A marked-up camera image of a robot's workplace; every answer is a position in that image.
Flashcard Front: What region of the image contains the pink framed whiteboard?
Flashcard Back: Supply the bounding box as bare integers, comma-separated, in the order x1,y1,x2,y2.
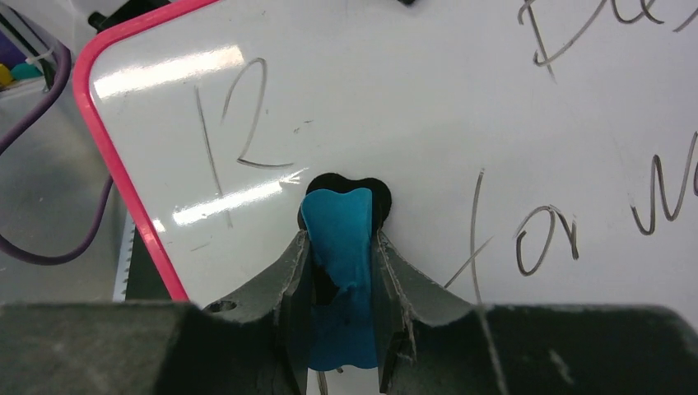
72,0,698,395

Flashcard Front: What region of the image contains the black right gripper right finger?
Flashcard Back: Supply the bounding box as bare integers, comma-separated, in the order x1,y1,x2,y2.
372,233,697,394

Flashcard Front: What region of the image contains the blue whiteboard eraser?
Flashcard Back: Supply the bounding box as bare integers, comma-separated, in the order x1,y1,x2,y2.
298,173,392,372

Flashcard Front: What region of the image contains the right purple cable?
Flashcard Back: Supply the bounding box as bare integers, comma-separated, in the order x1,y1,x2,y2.
0,40,114,267

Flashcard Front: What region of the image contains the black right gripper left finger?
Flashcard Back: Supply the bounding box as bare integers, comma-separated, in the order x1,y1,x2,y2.
1,231,311,394

